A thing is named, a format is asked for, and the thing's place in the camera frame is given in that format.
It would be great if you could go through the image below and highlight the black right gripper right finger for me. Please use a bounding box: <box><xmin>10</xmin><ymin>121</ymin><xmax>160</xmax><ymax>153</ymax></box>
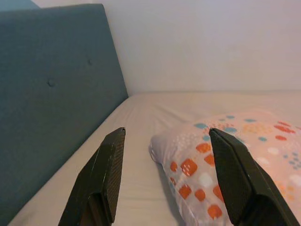
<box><xmin>208</xmin><ymin>128</ymin><xmax>301</xmax><ymax>226</ymax></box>

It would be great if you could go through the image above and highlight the pink pillow with coloured dots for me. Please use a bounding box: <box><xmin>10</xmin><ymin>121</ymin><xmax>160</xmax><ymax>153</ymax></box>
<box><xmin>148</xmin><ymin>110</ymin><xmax>301</xmax><ymax>226</ymax></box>

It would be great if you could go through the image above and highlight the mattress with cream sheet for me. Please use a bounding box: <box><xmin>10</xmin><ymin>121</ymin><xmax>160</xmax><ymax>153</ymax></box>
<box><xmin>7</xmin><ymin>90</ymin><xmax>301</xmax><ymax>226</ymax></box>

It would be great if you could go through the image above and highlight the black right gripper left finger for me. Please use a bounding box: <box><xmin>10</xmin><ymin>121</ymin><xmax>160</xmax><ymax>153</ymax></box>
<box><xmin>58</xmin><ymin>127</ymin><xmax>126</xmax><ymax>226</ymax></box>

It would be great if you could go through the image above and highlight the teal upholstered headboard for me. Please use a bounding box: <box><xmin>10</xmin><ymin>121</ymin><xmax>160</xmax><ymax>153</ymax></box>
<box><xmin>0</xmin><ymin>3</ymin><xmax>129</xmax><ymax>226</ymax></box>

